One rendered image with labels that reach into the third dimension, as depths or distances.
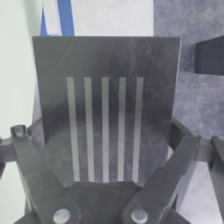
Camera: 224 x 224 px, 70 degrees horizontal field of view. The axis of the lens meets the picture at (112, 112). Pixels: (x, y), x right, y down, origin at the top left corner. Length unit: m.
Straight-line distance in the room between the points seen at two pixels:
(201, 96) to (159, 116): 1.88
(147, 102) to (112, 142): 0.05
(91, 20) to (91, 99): 0.42
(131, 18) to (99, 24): 0.10
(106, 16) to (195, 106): 1.66
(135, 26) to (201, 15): 1.51
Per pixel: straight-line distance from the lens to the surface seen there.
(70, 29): 0.88
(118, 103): 0.15
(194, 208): 2.84
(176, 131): 0.16
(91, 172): 0.19
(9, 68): 0.53
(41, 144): 0.17
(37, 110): 0.71
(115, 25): 0.55
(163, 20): 1.87
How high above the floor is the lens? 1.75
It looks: 74 degrees down
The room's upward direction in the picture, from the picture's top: 179 degrees clockwise
